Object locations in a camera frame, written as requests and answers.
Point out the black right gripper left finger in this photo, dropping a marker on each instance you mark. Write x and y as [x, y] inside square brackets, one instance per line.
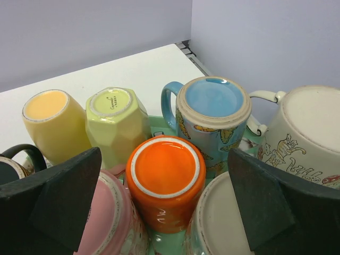
[46, 212]

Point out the cream mug with sea print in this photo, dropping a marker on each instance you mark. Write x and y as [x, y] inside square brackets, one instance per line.
[216, 226]

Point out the cream cat cartoon mug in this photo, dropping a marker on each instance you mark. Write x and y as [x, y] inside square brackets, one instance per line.
[303, 136]

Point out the black mug with red interior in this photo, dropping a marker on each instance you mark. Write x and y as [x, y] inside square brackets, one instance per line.
[12, 171]

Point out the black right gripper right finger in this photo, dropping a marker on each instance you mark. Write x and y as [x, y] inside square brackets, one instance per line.
[283, 213]

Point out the blue butterfly mug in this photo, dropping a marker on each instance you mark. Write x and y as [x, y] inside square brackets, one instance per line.
[210, 112]

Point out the yellow mug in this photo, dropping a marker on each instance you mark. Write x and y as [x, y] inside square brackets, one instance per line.
[56, 123]

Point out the lime green faceted mug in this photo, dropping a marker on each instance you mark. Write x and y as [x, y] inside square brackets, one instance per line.
[116, 122]

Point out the pink patterned mug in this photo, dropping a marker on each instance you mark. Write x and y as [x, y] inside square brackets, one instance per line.
[114, 225]

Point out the orange mug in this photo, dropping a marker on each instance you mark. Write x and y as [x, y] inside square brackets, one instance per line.
[166, 176]

